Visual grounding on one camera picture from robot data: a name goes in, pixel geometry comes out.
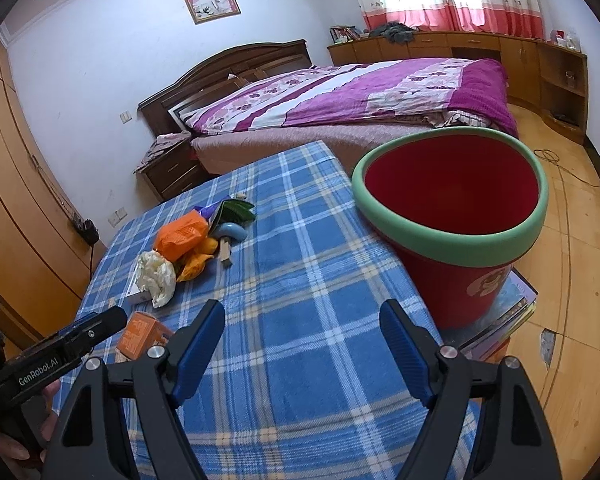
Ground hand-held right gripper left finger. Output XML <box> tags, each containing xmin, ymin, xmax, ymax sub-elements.
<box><xmin>41</xmin><ymin>299</ymin><xmax>226</xmax><ymax>480</ymax></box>

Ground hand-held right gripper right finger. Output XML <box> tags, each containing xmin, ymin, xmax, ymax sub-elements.
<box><xmin>379</xmin><ymin>299</ymin><xmax>563</xmax><ymax>480</ymax></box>

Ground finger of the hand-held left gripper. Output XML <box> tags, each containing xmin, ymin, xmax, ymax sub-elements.
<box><xmin>55</xmin><ymin>306</ymin><xmax>129</xmax><ymax>361</ymax></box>

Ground orange carton box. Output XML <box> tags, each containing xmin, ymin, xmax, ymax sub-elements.
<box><xmin>116</xmin><ymin>311</ymin><xmax>176</xmax><ymax>363</ymax></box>

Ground red bin with green rim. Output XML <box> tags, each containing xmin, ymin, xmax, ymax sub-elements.
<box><xmin>351</xmin><ymin>126</ymin><xmax>550</xmax><ymax>331</ymax></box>

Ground yellow orange wrapper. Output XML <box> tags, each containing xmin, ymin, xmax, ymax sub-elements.
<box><xmin>176</xmin><ymin>236</ymin><xmax>218</xmax><ymax>282</ymax></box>

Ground person's left hand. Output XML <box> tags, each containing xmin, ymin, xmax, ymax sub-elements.
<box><xmin>0</xmin><ymin>379</ymin><xmax>62</xmax><ymax>463</ymax></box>

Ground white flat box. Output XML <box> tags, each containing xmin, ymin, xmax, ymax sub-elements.
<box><xmin>125</xmin><ymin>265</ymin><xmax>153</xmax><ymax>306</ymax></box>

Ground white crumpled paper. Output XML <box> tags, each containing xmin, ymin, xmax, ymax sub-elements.
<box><xmin>134</xmin><ymin>251</ymin><xmax>177</xmax><ymax>309</ymax></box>

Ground black power strip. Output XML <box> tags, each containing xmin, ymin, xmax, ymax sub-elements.
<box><xmin>70</xmin><ymin>212</ymin><xmax>101</xmax><ymax>246</ymax></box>

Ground orange snack packet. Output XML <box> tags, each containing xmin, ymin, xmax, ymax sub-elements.
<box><xmin>153</xmin><ymin>210</ymin><xmax>210</xmax><ymax>263</ymax></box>

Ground blue plaid blanket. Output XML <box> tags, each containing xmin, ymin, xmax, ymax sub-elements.
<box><xmin>55</xmin><ymin>140</ymin><xmax>483</xmax><ymax>480</ymax></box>

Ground stack of picture books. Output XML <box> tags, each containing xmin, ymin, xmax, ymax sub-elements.
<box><xmin>450</xmin><ymin>265</ymin><xmax>538</xmax><ymax>363</ymax></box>

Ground purple wrapper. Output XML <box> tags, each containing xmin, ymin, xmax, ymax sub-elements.
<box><xmin>195</xmin><ymin>202</ymin><xmax>226</xmax><ymax>223</ymax></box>

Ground green packet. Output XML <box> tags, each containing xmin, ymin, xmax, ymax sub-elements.
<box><xmin>207</xmin><ymin>199</ymin><xmax>257</xmax><ymax>233</ymax></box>

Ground wooden wardrobe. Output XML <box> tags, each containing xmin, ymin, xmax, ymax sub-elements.
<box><xmin>0</xmin><ymin>35</ymin><xmax>106</xmax><ymax>356</ymax></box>

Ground brown wooden nightstand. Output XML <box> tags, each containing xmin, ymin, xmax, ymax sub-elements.
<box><xmin>134</xmin><ymin>132</ymin><xmax>211</xmax><ymax>203</ymax></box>

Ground pink patterned cloth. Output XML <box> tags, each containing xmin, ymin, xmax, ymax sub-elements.
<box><xmin>134</xmin><ymin>130</ymin><xmax>193</xmax><ymax>173</ymax></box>

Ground bed with pink mattress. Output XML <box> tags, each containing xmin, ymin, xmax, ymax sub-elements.
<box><xmin>190</xmin><ymin>120</ymin><xmax>521</xmax><ymax>178</ymax></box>

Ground bed with purple blanket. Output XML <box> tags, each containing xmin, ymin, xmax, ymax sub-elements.
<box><xmin>182</xmin><ymin>57</ymin><xmax>520</xmax><ymax>138</ymax></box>

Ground brown wooden headboard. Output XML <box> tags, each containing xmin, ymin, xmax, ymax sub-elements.
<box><xmin>137</xmin><ymin>39</ymin><xmax>313</xmax><ymax>136</ymax></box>

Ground long wooden cabinet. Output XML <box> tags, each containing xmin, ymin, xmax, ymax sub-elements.
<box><xmin>326</xmin><ymin>30</ymin><xmax>590</xmax><ymax>146</ymax></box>

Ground grey clothes pile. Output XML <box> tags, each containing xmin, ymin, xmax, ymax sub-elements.
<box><xmin>367</xmin><ymin>21</ymin><xmax>416</xmax><ymax>45</ymax></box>

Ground row of books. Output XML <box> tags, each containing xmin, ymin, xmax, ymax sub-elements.
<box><xmin>330</xmin><ymin>25</ymin><xmax>363</xmax><ymax>43</ymax></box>

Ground white jars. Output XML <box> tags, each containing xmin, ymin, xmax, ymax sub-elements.
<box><xmin>547</xmin><ymin>27</ymin><xmax>581</xmax><ymax>51</ymax></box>

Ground floor cable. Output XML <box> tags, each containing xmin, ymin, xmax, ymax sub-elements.
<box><xmin>532</xmin><ymin>147</ymin><xmax>600</xmax><ymax>188</ymax></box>

